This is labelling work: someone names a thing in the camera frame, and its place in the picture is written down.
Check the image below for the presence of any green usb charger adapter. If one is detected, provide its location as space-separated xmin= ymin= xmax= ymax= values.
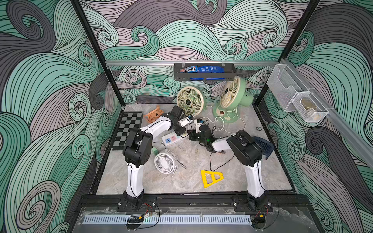
xmin=151 ymin=147 xmax=159 ymax=156

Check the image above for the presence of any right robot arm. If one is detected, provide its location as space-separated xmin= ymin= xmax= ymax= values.
xmin=187 ymin=124 xmax=265 ymax=208

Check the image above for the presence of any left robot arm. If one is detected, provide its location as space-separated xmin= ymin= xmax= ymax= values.
xmin=122 ymin=106 xmax=186 ymax=209

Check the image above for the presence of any white multicolour power strip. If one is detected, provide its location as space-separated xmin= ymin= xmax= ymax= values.
xmin=161 ymin=132 xmax=188 ymax=146

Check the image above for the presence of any small orange desk fan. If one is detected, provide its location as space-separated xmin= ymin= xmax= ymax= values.
xmin=144 ymin=105 xmax=164 ymax=124

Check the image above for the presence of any cream green round fan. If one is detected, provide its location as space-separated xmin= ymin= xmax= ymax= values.
xmin=176 ymin=86 xmax=207 ymax=117

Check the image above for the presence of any small white desk fan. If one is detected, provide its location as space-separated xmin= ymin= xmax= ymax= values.
xmin=154 ymin=149 xmax=178 ymax=174

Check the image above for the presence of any dark blue small fan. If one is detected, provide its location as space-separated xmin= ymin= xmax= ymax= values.
xmin=253 ymin=136 xmax=274 ymax=160

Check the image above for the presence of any black white chessboard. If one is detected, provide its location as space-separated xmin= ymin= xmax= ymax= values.
xmin=111 ymin=112 xmax=143 ymax=150

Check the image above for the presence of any blue candy bag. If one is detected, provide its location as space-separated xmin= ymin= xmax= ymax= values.
xmin=179 ymin=66 xmax=224 ymax=80

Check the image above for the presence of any small clear plastic bin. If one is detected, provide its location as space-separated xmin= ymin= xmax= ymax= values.
xmin=292 ymin=91 xmax=329 ymax=123

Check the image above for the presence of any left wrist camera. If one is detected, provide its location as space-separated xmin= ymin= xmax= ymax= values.
xmin=178 ymin=115 xmax=194 ymax=128

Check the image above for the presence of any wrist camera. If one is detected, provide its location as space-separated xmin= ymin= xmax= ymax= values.
xmin=178 ymin=115 xmax=194 ymax=128
xmin=194 ymin=118 xmax=204 ymax=133

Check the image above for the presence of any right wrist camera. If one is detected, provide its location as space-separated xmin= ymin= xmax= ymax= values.
xmin=194 ymin=118 xmax=204 ymax=133

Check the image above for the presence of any black usb cable blue fan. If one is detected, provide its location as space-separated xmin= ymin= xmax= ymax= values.
xmin=209 ymin=152 xmax=236 ymax=172

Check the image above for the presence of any white cable pedestal fan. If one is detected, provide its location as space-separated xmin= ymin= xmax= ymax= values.
xmin=202 ymin=104 xmax=247 ymax=135

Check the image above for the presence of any black cable white fan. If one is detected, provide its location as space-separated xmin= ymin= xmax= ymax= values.
xmin=151 ymin=142 xmax=187 ymax=174

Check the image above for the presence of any yellow triangular plastic frame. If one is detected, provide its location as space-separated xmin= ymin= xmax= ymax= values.
xmin=201 ymin=170 xmax=224 ymax=188

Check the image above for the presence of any large green pedestal fan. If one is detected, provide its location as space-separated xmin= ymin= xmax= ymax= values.
xmin=213 ymin=76 xmax=254 ymax=124

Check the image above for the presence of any black wall shelf basket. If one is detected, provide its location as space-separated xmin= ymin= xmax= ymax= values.
xmin=173 ymin=62 xmax=237 ymax=81

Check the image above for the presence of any aluminium wall rail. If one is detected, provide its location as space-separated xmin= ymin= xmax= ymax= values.
xmin=105 ymin=59 xmax=280 ymax=68

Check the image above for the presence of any clear plastic wall bin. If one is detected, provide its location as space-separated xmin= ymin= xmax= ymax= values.
xmin=267 ymin=64 xmax=306 ymax=112

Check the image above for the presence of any white perforated cable duct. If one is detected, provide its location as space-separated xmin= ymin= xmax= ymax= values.
xmin=82 ymin=214 xmax=252 ymax=225

